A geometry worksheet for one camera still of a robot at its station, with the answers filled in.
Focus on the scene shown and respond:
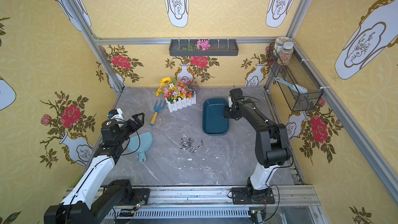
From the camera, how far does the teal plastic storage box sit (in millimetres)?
956

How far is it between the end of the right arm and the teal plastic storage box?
0.30ft

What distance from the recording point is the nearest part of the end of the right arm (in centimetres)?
69
